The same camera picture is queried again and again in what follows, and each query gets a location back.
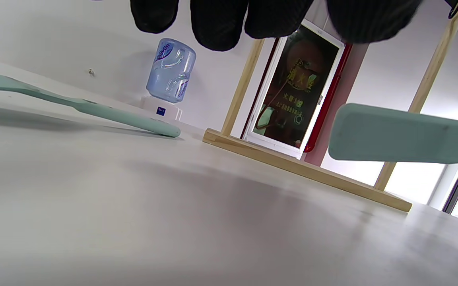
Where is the blue water dispenser bottle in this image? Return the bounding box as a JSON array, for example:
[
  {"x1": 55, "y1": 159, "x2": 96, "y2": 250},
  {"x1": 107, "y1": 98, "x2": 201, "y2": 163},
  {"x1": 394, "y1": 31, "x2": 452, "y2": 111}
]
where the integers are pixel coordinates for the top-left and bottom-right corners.
[{"x1": 146, "y1": 38, "x2": 197, "y2": 104}]

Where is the red fire hose cabinet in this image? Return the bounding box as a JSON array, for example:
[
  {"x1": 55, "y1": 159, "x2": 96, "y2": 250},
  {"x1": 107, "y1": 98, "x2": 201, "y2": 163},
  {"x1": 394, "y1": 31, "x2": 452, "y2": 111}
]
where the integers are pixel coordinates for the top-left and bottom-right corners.
[{"x1": 240, "y1": 19, "x2": 353, "y2": 160}]

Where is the white water dispenser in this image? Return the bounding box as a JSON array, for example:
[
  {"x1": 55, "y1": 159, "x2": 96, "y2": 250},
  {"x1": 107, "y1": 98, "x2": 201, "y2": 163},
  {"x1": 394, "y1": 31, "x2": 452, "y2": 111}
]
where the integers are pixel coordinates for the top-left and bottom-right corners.
[{"x1": 140, "y1": 95, "x2": 183, "y2": 122}]

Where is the wooden frame stand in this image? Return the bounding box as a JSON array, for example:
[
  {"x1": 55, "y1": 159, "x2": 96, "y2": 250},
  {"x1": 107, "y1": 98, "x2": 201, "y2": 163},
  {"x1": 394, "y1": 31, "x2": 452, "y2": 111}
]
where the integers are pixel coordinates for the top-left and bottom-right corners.
[{"x1": 203, "y1": 0, "x2": 458, "y2": 213}]

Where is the person's left hand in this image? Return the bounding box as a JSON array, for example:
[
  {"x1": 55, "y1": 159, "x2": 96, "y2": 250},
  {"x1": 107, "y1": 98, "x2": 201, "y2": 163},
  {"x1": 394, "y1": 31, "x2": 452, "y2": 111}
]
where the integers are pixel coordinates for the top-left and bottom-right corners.
[{"x1": 130, "y1": 0, "x2": 458, "y2": 52}]

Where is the mint green utensil handle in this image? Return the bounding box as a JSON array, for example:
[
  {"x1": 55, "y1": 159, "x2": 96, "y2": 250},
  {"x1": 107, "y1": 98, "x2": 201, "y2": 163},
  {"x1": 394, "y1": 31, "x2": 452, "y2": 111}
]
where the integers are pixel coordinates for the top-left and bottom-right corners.
[{"x1": 328, "y1": 103, "x2": 458, "y2": 164}]

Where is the mint green silicone spatula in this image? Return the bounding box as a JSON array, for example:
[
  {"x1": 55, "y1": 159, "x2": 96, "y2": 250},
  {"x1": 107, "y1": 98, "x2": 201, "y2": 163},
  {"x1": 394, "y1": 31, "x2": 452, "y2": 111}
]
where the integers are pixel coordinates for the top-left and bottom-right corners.
[{"x1": 0, "y1": 71, "x2": 181, "y2": 139}]

